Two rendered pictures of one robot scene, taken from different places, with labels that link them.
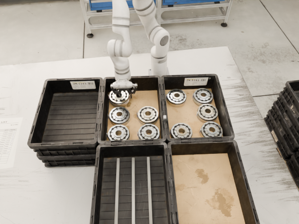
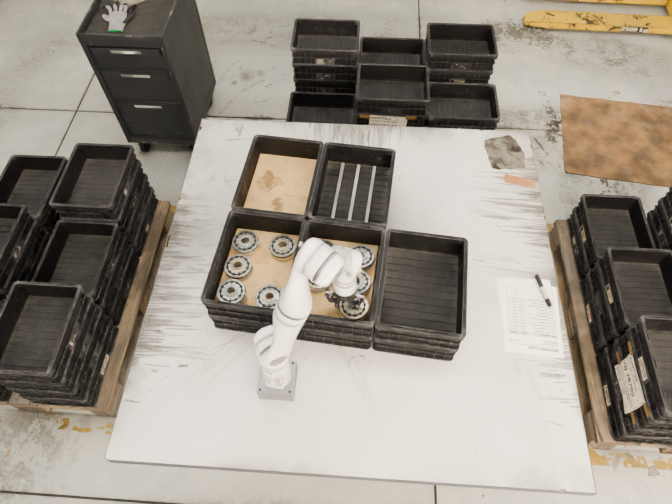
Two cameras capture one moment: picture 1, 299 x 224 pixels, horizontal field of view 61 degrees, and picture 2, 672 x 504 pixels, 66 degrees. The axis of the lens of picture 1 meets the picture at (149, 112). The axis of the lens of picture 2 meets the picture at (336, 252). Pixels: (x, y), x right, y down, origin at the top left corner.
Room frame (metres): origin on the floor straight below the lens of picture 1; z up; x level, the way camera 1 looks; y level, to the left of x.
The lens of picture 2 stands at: (1.64, 0.27, 2.50)
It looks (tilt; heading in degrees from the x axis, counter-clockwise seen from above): 58 degrees down; 192
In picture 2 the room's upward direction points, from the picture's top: 1 degrees counter-clockwise
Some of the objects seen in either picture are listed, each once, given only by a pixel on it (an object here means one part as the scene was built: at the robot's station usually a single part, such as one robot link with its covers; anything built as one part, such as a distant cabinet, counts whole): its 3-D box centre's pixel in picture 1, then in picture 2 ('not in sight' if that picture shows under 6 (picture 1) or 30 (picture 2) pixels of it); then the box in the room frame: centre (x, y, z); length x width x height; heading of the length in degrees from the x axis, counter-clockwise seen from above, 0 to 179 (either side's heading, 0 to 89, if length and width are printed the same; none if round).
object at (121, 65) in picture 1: (118, 55); (347, 267); (0.85, 0.13, 1.14); 0.09 x 0.07 x 0.15; 82
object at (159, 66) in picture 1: (159, 65); (276, 366); (1.10, -0.06, 0.85); 0.09 x 0.09 x 0.17; 0
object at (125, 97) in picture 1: (119, 95); (353, 305); (0.84, 0.16, 0.88); 0.10 x 0.10 x 0.01
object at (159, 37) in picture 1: (159, 42); (272, 348); (1.10, -0.05, 1.01); 0.09 x 0.09 x 0.17; 38
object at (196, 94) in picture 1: (203, 95); (231, 291); (0.86, -0.29, 0.86); 0.10 x 0.10 x 0.01
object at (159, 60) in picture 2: not in sight; (159, 70); (-0.70, -1.30, 0.45); 0.60 x 0.45 x 0.90; 7
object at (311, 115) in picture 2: not in sight; (322, 124); (-0.63, -0.29, 0.26); 0.40 x 0.30 x 0.23; 97
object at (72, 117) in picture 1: (71, 115); (421, 288); (0.72, 0.38, 0.87); 0.40 x 0.30 x 0.11; 2
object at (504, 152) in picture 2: not in sight; (504, 151); (-0.16, 0.70, 0.71); 0.22 x 0.19 x 0.01; 7
